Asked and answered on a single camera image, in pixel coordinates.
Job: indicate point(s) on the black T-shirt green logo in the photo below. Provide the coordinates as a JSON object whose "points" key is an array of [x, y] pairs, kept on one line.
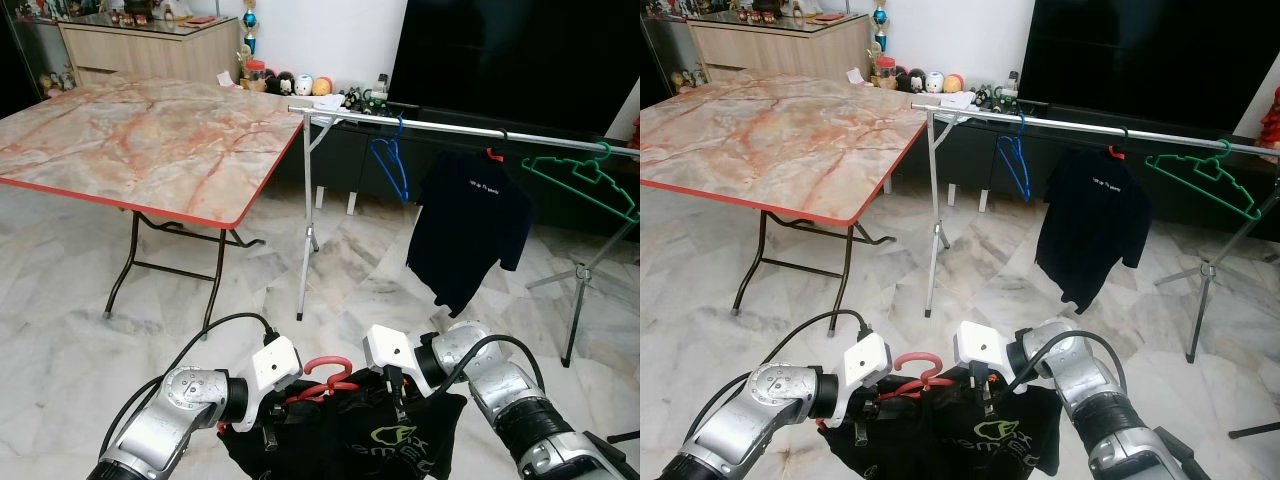
{"points": [[400, 440], [1000, 440]]}

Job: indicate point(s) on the red plastic hanger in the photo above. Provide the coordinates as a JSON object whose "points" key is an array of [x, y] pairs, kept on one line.
{"points": [[922, 356], [325, 360]]}

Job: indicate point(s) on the blue plastic hanger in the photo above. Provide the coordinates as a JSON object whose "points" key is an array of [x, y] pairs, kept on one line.
{"points": [[398, 140], [1022, 138]]}

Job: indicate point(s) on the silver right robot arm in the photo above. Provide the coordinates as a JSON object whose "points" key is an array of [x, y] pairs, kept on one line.
{"points": [[1100, 400], [520, 410]]}

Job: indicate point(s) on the green plastic hanger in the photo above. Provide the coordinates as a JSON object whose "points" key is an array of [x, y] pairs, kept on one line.
{"points": [[1210, 167], [590, 168]]}

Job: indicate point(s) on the navy T-shirt red collar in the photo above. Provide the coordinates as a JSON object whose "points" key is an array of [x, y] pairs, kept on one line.
{"points": [[470, 220], [1090, 215]]}

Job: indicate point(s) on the black television console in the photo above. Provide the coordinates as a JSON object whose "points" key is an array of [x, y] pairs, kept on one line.
{"points": [[345, 165], [970, 165]]}

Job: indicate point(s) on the black metal floor bar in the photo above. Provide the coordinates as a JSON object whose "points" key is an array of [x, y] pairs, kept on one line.
{"points": [[622, 436], [1255, 430]]}

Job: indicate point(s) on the silver clothes rack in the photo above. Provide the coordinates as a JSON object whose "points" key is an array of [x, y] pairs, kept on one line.
{"points": [[1070, 124], [450, 127]]}

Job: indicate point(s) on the marble top folding table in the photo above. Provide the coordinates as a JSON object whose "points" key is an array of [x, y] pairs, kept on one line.
{"points": [[150, 140], [780, 135]]}

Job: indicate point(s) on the white round plush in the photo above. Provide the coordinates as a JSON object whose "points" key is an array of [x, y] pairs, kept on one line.
{"points": [[933, 82], [303, 85]]}

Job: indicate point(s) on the black mouse plush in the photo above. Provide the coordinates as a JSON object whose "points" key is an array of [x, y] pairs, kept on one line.
{"points": [[280, 82], [908, 80]]}

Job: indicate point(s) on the glass jar red lid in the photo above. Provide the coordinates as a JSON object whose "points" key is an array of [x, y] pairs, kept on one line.
{"points": [[255, 75], [884, 72]]}

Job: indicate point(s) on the black flat screen television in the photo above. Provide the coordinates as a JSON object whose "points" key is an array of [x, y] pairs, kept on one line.
{"points": [[1140, 60], [520, 60]]}

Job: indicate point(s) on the light wood sideboard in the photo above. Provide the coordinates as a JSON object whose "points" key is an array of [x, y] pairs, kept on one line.
{"points": [[150, 55], [780, 50]]}

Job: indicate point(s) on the blue gold trophy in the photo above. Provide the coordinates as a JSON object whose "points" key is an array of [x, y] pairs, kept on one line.
{"points": [[881, 25], [250, 30]]}

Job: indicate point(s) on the red robed buddha statue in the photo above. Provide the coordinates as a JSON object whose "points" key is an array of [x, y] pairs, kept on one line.
{"points": [[1273, 125]]}

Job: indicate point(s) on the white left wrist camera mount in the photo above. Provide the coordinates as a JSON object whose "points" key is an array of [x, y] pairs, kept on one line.
{"points": [[275, 365], [868, 362]]}

